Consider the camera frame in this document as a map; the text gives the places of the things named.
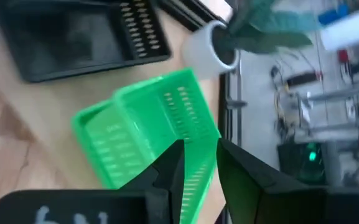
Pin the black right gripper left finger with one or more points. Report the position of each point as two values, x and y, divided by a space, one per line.
104 208

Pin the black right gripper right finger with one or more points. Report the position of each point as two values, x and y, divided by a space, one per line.
275 205

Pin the green plastic slotted basket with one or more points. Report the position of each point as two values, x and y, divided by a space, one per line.
142 109
104 149

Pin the black plastic slotted basket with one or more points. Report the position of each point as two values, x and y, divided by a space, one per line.
58 40

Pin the black device green light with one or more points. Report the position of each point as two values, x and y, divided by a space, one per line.
294 161

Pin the black power strip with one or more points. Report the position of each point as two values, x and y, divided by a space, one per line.
303 79

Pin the potted plant white pot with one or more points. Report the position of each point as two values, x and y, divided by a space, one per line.
201 53

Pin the white plastic tube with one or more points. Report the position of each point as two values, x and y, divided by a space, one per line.
353 29

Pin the blue object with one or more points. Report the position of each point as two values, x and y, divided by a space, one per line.
333 14

